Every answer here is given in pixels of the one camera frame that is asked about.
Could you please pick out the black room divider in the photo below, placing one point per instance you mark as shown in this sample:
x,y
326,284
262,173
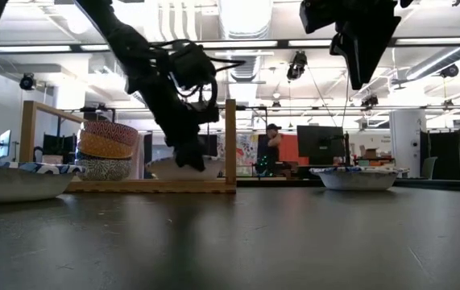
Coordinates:
x,y
447,155

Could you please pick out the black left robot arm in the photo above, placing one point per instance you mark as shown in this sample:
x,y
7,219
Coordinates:
x,y
121,32

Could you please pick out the silver ceiling duct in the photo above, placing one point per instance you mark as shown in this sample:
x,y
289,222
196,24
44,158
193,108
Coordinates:
x,y
245,20

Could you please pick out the orange and teal ceramic bowl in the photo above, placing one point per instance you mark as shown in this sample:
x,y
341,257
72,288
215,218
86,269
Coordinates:
x,y
100,148

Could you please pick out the orange wall panel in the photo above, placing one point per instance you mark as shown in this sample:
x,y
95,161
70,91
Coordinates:
x,y
292,151

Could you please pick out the red white geometric ceramic bowl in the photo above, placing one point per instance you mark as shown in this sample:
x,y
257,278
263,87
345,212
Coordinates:
x,y
113,132

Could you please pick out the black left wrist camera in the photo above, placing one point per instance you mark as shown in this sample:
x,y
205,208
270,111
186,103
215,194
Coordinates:
x,y
191,66

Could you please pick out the black partition panel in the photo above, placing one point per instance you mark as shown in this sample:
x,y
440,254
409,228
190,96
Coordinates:
x,y
212,145

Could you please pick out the pink curtain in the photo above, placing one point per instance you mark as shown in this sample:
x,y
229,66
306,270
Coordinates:
x,y
139,161

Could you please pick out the black monitor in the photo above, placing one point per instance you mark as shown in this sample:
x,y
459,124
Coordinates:
x,y
320,141

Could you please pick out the overhead light bar frame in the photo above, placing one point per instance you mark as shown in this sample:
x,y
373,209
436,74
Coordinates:
x,y
282,42

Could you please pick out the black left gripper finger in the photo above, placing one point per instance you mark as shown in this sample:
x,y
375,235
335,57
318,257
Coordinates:
x,y
183,155
199,155

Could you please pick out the black ceiling-mounted camera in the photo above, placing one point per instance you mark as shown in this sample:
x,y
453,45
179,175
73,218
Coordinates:
x,y
27,82
450,71
296,66

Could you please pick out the black table mat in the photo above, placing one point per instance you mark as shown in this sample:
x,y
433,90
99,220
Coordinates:
x,y
278,182

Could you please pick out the white-backed monitor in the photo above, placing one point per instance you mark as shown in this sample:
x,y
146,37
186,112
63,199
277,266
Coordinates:
x,y
5,143

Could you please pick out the colourful wall poster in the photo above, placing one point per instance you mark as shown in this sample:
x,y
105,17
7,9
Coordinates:
x,y
247,149

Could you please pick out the blue-rimmed white paper bowl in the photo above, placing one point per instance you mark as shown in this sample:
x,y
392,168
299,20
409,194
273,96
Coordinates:
x,y
16,185
356,181
161,171

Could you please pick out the person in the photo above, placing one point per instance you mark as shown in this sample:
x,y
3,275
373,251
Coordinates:
x,y
270,149

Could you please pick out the wooden slatted shelf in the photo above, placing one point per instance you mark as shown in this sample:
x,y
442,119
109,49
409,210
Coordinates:
x,y
133,186

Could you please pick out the grey patterned ceramic bowl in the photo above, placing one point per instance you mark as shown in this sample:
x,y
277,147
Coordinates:
x,y
102,171

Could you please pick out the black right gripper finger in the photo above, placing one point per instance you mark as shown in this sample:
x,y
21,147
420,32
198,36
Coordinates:
x,y
364,48
337,44

